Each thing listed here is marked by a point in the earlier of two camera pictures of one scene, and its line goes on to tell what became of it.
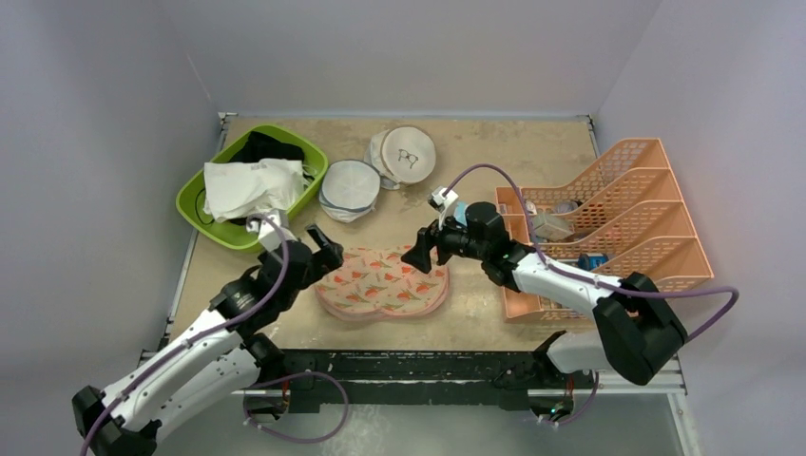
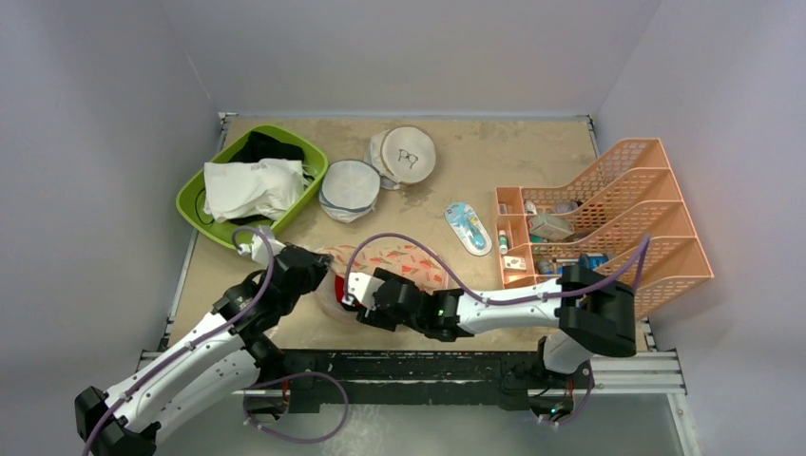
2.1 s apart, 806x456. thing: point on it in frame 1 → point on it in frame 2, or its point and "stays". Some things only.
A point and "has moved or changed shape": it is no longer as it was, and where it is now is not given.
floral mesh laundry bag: x=374 y=281 has moved or changed shape
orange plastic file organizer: x=624 y=218 stays
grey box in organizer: x=549 y=227 stays
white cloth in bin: x=237 y=189 stays
